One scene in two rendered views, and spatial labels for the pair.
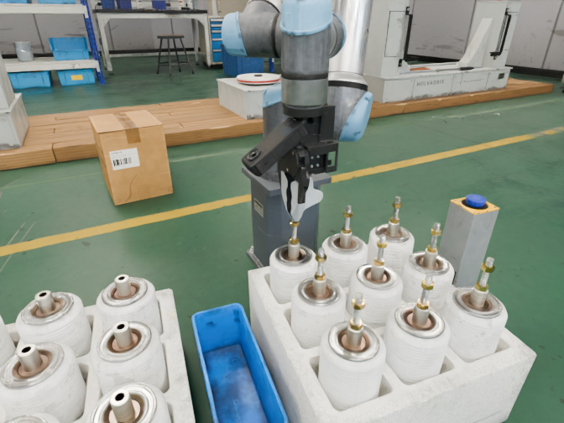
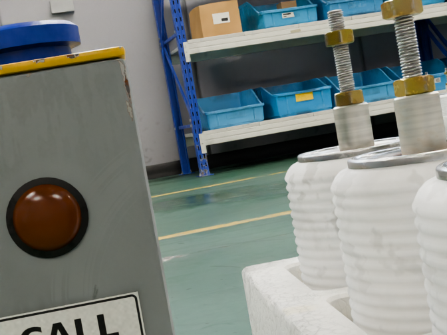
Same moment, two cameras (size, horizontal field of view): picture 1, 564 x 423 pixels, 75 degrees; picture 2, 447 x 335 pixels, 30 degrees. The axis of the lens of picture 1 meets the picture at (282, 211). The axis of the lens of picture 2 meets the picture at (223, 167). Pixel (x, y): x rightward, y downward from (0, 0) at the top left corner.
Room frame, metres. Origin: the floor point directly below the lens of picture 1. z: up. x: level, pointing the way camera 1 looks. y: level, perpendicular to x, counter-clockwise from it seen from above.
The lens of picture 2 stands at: (1.00, -0.28, 0.28)
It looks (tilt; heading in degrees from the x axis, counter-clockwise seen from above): 3 degrees down; 194
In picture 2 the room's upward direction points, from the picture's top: 10 degrees counter-clockwise
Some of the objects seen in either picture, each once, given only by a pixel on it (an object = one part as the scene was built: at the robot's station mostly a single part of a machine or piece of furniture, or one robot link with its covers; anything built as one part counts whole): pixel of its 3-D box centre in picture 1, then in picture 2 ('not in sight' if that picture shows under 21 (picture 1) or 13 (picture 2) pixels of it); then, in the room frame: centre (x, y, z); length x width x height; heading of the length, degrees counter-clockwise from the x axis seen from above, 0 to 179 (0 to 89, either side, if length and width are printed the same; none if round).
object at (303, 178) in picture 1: (299, 178); not in sight; (0.59, -0.03, 0.43); 0.05 x 0.02 x 0.09; 27
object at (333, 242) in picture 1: (345, 243); not in sight; (0.65, -0.13, 0.25); 0.08 x 0.08 x 0.01
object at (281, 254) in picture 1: (293, 254); not in sight; (0.61, -0.02, 0.25); 0.08 x 0.08 x 0.01
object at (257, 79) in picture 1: (258, 78); not in sight; (2.71, 0.17, 0.29); 0.30 x 0.30 x 0.06
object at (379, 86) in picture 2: not in sight; (354, 88); (-4.41, -0.71, 0.36); 0.50 x 0.38 x 0.21; 28
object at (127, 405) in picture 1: (122, 405); not in sight; (0.28, 0.19, 0.26); 0.02 x 0.02 x 0.03
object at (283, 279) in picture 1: (292, 290); not in sight; (0.61, -0.02, 0.16); 0.10 x 0.10 x 0.18
